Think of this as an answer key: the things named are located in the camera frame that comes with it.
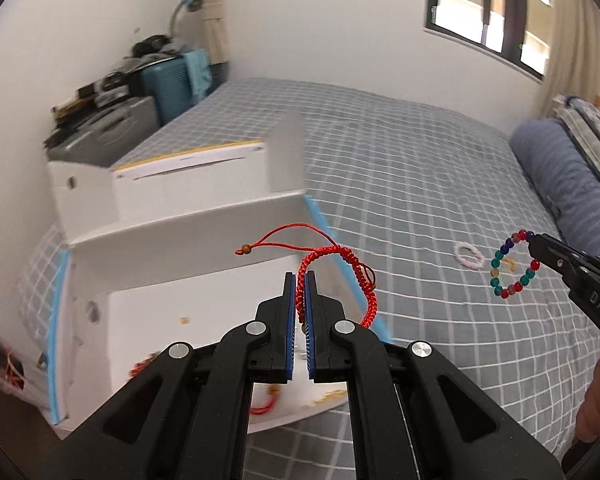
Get blue and yellow cardboard box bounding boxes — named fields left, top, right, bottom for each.
left=47, top=110, right=396, bottom=426

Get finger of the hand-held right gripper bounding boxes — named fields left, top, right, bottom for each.
left=527, top=240, right=581, bottom=286
left=532, top=232, right=600, bottom=263

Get multicolour bead bracelet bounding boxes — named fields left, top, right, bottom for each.
left=490, top=229, right=540, bottom=300

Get teal cloth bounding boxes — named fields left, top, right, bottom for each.
left=182, top=50, right=213, bottom=98

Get white printed package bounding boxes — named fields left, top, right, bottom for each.
left=0, top=335, right=48, bottom=406

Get dark framed window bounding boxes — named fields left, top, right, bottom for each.
left=425, top=0, right=556, bottom=81

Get beige curtain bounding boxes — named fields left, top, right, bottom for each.
left=540, top=0, right=598, bottom=121
left=192, top=0, right=231, bottom=86

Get blue striped pillow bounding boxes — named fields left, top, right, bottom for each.
left=510, top=120, right=600, bottom=266

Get pink bead bracelet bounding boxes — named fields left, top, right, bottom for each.
left=454, top=241, right=485, bottom=270

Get black clutter pile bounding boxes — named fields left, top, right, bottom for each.
left=125, top=35, right=181, bottom=63

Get red cord bracelet gold tube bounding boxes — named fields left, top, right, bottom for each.
left=250, top=385, right=283, bottom=416
left=235, top=223, right=379, bottom=331

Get teal suitcase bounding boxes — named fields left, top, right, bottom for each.
left=140, top=52, right=206, bottom=126

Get plaid pillows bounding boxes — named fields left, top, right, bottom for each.
left=552, top=94, right=600, bottom=171

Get blue desk lamp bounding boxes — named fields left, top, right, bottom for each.
left=170, top=0, right=203, bottom=36

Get person's right hand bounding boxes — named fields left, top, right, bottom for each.
left=575, top=342, right=600, bottom=453

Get red bead bracelet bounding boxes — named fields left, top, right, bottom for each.
left=129, top=355, right=156, bottom=381

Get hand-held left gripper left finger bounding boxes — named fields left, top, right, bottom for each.
left=42, top=271, right=298, bottom=480

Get grey suitcase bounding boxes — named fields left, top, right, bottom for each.
left=47, top=95, right=161, bottom=166

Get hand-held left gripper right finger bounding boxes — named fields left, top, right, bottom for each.
left=304, top=270, right=566, bottom=480

